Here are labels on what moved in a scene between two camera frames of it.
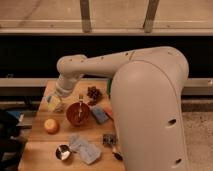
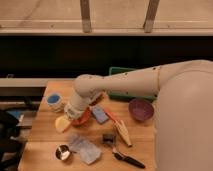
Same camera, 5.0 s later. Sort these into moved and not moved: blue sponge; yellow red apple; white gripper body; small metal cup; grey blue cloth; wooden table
Moved: yellow red apple; white gripper body
Not moved: small metal cup; grey blue cloth; wooden table; blue sponge
